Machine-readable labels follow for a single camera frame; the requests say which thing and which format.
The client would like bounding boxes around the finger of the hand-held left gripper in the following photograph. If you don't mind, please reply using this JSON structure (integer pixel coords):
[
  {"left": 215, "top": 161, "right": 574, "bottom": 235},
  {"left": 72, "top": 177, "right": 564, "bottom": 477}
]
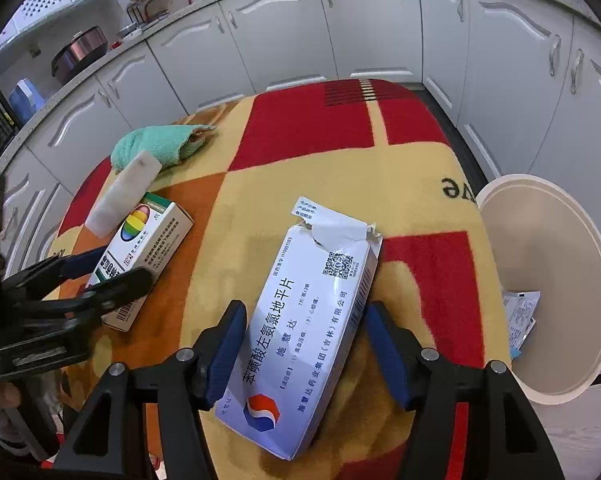
[
  {"left": 42, "top": 266, "right": 154, "bottom": 319},
  {"left": 9, "top": 247, "right": 114, "bottom": 303}
]

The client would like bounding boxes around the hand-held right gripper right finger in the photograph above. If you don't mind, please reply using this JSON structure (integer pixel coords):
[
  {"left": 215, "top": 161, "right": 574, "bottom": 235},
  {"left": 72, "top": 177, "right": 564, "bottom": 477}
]
[{"left": 365, "top": 301, "right": 566, "bottom": 480}]

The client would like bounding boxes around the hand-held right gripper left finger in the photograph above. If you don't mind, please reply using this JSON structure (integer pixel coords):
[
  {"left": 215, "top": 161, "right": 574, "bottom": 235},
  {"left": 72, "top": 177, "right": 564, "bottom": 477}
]
[{"left": 55, "top": 300, "right": 248, "bottom": 480}]

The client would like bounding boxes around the rainbow print medicine box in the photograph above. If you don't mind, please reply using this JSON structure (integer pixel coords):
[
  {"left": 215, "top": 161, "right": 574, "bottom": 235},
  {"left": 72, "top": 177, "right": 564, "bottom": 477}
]
[{"left": 92, "top": 192, "right": 196, "bottom": 332}]

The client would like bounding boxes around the white foam block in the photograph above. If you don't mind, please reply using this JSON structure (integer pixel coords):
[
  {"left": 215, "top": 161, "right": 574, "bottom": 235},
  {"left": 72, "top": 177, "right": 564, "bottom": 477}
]
[{"left": 84, "top": 152, "right": 162, "bottom": 237}]

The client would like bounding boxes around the torn blue white medicine box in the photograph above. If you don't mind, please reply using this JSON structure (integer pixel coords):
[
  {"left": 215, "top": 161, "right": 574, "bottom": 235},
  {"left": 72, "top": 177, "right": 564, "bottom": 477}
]
[{"left": 214, "top": 195, "right": 384, "bottom": 461}]

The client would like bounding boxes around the white padded labelled package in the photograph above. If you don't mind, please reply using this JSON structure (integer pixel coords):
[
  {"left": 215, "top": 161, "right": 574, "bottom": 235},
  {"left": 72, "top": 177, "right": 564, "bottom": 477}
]
[{"left": 501, "top": 289, "right": 542, "bottom": 359}]

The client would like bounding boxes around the beige round plastic bin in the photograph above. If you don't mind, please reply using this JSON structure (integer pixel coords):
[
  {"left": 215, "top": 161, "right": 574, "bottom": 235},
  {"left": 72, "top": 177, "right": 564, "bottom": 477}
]
[{"left": 473, "top": 173, "right": 601, "bottom": 405}]

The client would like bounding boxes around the person's left forearm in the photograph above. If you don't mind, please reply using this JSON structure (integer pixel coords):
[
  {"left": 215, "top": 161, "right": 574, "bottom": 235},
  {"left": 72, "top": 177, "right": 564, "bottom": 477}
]
[{"left": 0, "top": 379, "right": 34, "bottom": 457}]

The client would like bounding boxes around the green terry cloth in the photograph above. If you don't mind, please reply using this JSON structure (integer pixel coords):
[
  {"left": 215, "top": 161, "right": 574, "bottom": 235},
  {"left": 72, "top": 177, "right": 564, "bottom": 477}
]
[{"left": 110, "top": 123, "right": 217, "bottom": 174}]

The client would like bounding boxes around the blue white carton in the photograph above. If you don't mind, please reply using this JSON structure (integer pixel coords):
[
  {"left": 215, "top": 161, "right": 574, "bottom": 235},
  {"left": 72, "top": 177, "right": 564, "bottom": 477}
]
[{"left": 8, "top": 78, "right": 46, "bottom": 114}]

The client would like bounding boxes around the red yellow printed blanket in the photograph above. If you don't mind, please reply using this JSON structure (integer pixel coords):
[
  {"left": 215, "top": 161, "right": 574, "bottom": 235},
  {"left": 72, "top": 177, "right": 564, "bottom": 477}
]
[{"left": 45, "top": 78, "right": 512, "bottom": 480}]

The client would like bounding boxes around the grey speckled countertop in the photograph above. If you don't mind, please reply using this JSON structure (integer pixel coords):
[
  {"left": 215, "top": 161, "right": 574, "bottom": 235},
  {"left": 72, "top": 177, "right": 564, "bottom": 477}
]
[{"left": 0, "top": 0, "right": 601, "bottom": 171}]

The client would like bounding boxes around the row of white base cabinets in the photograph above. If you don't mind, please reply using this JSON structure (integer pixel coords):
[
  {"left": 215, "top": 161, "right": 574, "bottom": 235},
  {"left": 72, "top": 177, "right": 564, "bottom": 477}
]
[{"left": 0, "top": 0, "right": 601, "bottom": 196}]

